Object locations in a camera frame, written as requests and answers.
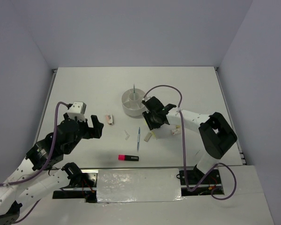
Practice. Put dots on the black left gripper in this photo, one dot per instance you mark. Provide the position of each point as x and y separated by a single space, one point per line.
95 131

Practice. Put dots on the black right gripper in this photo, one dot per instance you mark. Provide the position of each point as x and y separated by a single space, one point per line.
146 115

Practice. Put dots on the blue clear pen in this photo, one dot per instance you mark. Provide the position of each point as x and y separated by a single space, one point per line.
138 139

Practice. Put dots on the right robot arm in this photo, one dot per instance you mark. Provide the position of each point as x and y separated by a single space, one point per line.
216 133

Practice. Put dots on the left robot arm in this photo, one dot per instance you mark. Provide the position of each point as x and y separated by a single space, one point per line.
21 188

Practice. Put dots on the grey eraser block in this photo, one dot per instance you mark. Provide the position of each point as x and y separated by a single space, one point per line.
147 137

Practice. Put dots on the white round compartment organizer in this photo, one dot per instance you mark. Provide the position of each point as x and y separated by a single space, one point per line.
133 106

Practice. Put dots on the pink capped black highlighter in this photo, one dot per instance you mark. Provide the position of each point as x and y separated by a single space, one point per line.
128 158

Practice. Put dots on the silver foil taped panel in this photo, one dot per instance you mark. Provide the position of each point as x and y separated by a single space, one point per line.
138 185

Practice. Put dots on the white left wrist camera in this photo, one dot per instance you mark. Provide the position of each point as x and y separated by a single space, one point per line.
76 111

